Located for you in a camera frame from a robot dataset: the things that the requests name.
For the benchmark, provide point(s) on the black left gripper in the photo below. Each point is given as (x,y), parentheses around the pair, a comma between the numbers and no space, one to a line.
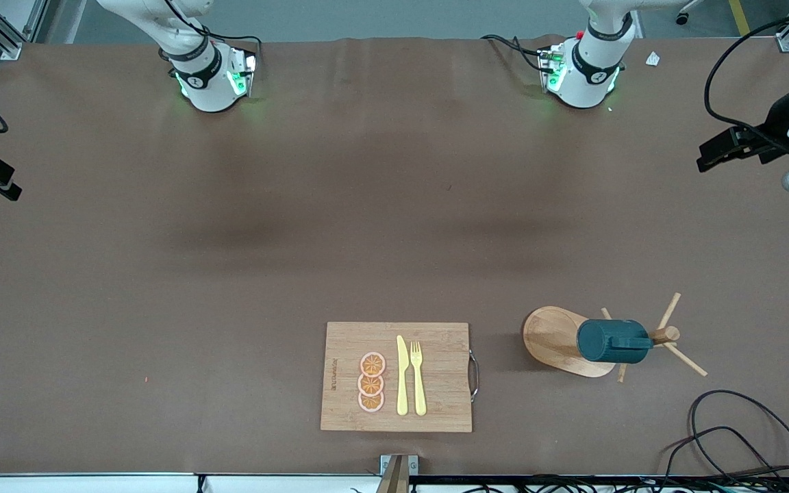
(777,122)

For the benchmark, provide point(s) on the dark green cup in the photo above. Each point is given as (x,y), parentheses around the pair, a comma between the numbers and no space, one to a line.
(607,341)

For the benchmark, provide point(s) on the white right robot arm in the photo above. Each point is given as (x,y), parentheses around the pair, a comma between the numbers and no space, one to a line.
(206,89)

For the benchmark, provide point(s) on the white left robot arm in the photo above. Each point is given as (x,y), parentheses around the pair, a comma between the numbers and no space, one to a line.
(590,75)

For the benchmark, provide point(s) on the wooden cup stand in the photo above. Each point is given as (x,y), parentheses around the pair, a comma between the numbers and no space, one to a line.
(552,339)

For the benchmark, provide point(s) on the white paper scrap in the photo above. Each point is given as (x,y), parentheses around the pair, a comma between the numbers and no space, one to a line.
(653,59)

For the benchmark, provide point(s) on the black caster wheel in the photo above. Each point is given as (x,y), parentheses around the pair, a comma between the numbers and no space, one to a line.
(682,18)

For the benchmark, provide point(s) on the brown table cover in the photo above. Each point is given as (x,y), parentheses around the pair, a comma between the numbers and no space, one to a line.
(161,308)

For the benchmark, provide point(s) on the yellow toy fork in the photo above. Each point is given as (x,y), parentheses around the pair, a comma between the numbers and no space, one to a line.
(419,390)

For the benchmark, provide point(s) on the wooden cutting board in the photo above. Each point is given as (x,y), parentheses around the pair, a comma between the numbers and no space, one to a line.
(435,411)

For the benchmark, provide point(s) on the orange slice toy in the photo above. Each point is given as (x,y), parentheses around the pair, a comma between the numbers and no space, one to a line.
(370,385)
(372,363)
(370,402)

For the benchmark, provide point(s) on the yellow toy knife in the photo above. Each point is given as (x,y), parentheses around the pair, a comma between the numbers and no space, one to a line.
(402,383)

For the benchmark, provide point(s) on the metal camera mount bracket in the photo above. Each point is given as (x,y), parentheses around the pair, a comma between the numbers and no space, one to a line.
(398,472)

